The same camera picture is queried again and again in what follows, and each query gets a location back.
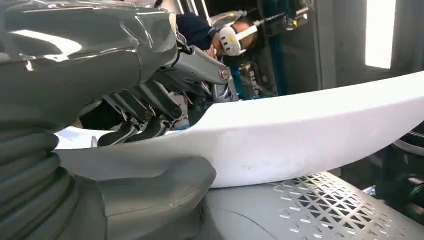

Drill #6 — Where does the person wearing headset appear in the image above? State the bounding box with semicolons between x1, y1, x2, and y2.
175;12;260;67

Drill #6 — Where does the grey perforated panel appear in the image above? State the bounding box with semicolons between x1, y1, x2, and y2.
200;170;424;240

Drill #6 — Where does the white VR headset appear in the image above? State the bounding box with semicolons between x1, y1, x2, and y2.
216;23;260;57

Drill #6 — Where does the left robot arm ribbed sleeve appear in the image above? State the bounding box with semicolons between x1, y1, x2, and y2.
0;122;80;240

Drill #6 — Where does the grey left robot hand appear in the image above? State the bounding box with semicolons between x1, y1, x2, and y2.
0;0;239;240

